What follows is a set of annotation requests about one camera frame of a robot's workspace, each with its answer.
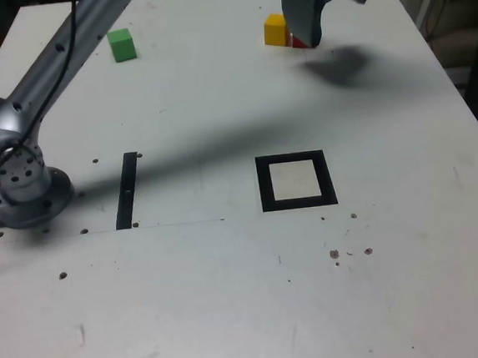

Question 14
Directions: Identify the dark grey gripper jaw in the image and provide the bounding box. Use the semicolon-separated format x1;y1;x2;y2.
280;0;337;52

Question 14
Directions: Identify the red cube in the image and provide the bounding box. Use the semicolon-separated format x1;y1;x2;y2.
289;30;310;50

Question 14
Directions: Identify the yellow cube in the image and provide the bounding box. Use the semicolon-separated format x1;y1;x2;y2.
261;12;289;48

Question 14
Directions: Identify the green cube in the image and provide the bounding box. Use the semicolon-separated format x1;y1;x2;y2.
105;28;138;65

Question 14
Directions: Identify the black tape square outline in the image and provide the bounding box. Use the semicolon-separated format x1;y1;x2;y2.
254;148;340;214

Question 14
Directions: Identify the black tape strip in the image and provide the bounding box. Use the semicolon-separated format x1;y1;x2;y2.
108;151;144;232

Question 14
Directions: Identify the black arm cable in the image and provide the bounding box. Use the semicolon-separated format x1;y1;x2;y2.
0;0;99;208

